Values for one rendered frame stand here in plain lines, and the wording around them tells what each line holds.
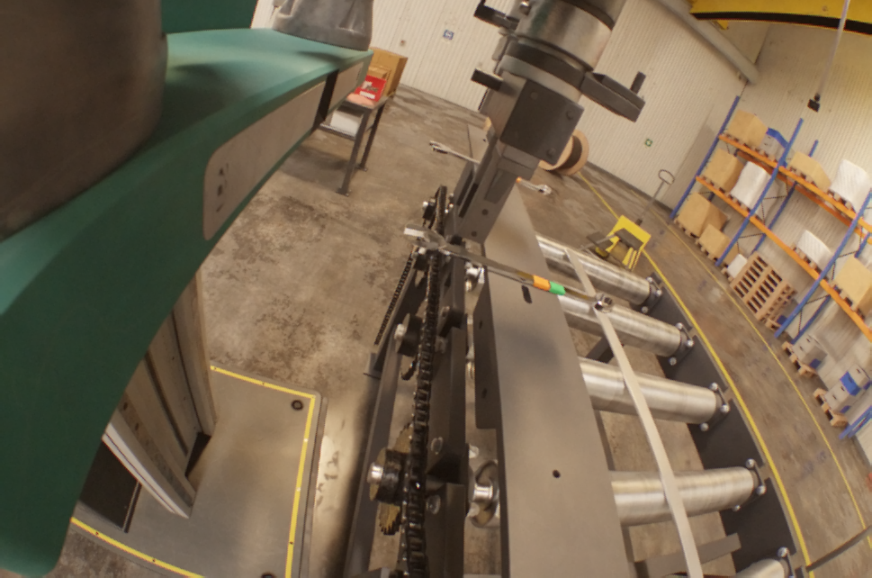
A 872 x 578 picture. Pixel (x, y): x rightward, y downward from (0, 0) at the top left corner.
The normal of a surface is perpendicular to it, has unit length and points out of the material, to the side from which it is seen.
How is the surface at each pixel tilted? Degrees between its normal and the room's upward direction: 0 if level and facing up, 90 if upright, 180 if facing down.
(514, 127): 90
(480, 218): 90
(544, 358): 0
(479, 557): 0
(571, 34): 89
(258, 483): 0
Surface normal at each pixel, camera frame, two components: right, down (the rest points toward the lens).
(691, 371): -0.93, -0.33
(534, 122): -0.05, 0.52
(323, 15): 0.33, 0.33
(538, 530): 0.36, -0.79
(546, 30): -0.55, 0.26
